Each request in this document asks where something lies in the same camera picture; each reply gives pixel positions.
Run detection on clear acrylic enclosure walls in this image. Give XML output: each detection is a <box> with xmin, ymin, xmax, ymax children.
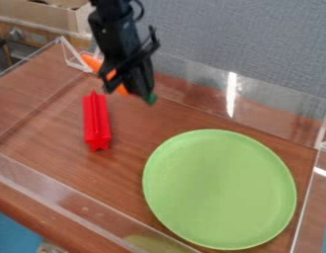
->
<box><xmin>0</xmin><ymin>41</ymin><xmax>326</xmax><ymax>253</ymax></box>

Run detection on green round plate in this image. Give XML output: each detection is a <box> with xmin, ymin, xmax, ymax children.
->
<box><xmin>143</xmin><ymin>129</ymin><xmax>298</xmax><ymax>250</ymax></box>

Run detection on clear acrylic corner bracket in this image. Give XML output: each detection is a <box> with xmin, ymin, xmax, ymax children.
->
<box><xmin>57</xmin><ymin>37</ymin><xmax>104</xmax><ymax>73</ymax></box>

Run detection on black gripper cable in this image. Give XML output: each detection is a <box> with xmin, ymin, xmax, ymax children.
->
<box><xmin>132</xmin><ymin>0</ymin><xmax>147</xmax><ymax>21</ymax></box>

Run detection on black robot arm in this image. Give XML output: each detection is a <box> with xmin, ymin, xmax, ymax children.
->
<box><xmin>88</xmin><ymin>0</ymin><xmax>162</xmax><ymax>105</ymax></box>

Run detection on orange toy carrot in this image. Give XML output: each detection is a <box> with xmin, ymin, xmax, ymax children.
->
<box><xmin>80</xmin><ymin>53</ymin><xmax>160</xmax><ymax>107</ymax></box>

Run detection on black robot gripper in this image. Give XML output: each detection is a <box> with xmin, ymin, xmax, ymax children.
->
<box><xmin>88</xmin><ymin>6</ymin><xmax>160</xmax><ymax>99</ymax></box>

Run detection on wooden box on shelf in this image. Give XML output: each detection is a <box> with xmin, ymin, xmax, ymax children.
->
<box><xmin>0</xmin><ymin>0</ymin><xmax>93</xmax><ymax>34</ymax></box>

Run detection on red rectangular block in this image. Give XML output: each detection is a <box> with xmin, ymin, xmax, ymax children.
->
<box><xmin>83</xmin><ymin>91</ymin><xmax>112</xmax><ymax>151</ymax></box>

